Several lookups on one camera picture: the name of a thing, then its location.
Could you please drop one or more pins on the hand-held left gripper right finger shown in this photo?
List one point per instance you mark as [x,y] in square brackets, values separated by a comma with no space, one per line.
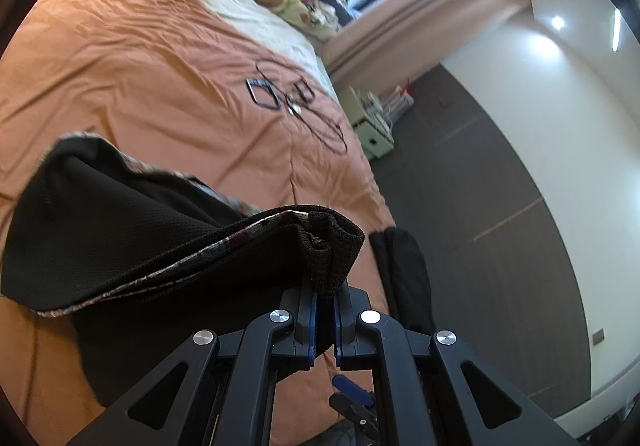
[340,331]

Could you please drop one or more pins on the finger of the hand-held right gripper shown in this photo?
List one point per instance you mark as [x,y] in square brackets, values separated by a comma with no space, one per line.
[350,413]
[350,386]

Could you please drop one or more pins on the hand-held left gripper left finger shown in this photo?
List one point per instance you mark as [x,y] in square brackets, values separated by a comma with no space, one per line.
[312,326]

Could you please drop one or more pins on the black pants patterned lining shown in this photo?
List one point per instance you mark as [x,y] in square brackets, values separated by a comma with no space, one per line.
[125,236]

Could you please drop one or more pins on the plain black pants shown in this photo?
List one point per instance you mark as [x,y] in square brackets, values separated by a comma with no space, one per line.
[405,271]

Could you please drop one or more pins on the cream nightstand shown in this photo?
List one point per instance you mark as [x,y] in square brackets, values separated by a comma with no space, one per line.
[372,136]

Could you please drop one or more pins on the small white round device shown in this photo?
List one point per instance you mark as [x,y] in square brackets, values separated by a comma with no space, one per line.
[293,109]

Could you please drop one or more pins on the striped paper bag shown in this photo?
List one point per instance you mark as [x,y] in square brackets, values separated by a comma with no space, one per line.
[400,99]

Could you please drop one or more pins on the beige curtain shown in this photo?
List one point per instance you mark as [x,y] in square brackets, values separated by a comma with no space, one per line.
[425,11]

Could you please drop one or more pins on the ceiling spot light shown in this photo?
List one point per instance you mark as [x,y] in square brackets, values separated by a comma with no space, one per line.
[557,22]

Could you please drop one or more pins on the ceiling strip light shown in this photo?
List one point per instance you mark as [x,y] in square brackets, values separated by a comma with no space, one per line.
[616,29]

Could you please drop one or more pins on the black rectangular frame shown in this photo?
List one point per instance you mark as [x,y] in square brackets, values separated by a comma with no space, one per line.
[252,94]
[309,85]

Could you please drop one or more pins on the grey wall socket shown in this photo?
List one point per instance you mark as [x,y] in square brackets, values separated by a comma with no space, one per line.
[598,336]

